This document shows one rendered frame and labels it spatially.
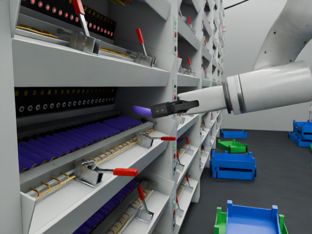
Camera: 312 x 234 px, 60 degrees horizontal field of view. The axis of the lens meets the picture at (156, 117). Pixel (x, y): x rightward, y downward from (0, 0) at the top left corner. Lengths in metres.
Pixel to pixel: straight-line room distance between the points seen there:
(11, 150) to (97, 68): 0.19
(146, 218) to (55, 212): 0.40
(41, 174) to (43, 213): 0.05
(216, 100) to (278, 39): 0.19
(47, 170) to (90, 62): 0.16
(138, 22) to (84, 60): 0.52
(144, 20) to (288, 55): 0.43
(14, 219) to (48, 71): 0.15
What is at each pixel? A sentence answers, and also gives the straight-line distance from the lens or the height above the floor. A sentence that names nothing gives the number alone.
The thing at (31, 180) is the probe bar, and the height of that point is 0.55.
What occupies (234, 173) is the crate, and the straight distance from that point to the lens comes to 2.08.
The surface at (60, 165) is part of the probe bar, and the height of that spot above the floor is 0.56.
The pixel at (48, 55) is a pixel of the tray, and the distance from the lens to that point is 0.32.
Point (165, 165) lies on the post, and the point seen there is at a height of 0.42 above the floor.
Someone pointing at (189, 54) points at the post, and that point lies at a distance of 1.53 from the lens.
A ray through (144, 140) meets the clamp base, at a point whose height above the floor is 0.54.
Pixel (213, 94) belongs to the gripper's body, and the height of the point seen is 0.65.
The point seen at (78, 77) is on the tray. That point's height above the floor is 0.68.
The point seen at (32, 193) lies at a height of 0.54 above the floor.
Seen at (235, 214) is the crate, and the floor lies 0.11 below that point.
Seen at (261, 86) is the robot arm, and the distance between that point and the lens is 0.57.
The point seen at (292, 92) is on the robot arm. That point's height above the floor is 0.66.
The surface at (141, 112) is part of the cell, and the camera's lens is 0.64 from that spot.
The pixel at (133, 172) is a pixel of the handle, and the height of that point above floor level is 0.55.
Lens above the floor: 0.67
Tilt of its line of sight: 6 degrees down
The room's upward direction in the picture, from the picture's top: straight up
